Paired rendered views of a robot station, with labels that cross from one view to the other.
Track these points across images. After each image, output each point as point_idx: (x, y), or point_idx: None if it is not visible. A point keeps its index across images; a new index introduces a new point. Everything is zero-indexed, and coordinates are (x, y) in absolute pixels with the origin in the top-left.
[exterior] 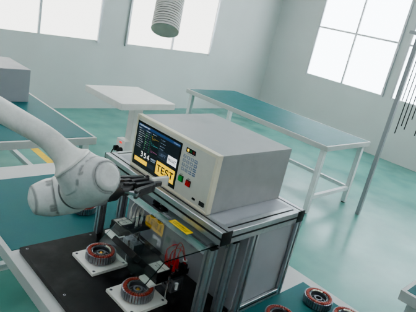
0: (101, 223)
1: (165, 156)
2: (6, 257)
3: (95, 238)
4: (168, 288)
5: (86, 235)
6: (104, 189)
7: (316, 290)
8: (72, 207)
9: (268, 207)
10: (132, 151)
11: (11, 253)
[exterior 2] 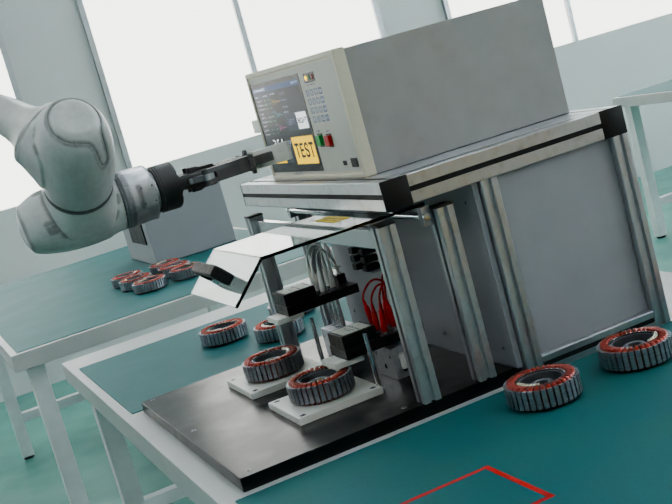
0: (288, 327)
1: (294, 119)
2: (125, 427)
3: None
4: (373, 361)
5: None
6: (71, 140)
7: None
8: (70, 209)
9: (529, 128)
10: None
11: (130, 417)
